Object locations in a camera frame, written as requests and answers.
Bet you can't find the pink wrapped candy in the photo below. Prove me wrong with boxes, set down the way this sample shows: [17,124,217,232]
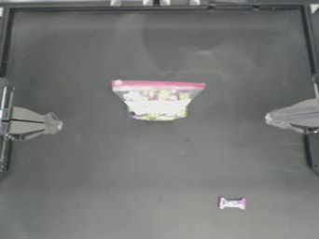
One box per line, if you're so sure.
[218,195,249,210]

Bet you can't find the clear bag with pink zip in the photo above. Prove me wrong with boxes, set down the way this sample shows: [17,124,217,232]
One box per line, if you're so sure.
[111,78,209,122]

